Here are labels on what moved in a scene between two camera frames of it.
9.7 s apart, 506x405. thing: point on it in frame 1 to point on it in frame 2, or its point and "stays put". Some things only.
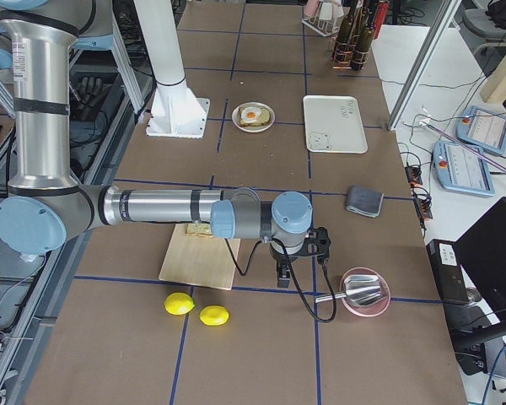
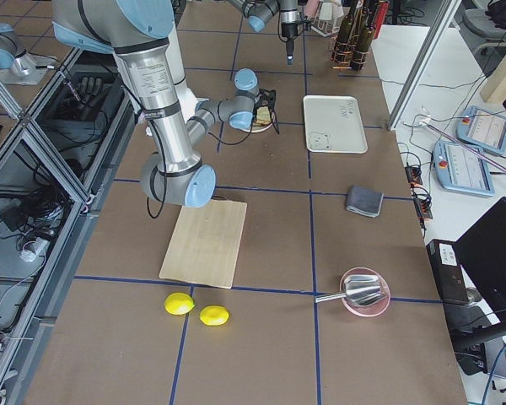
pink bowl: [374, 308] stays put
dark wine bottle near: [367, 35] stays put
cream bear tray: [334, 124] stays put
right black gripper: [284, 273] to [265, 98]
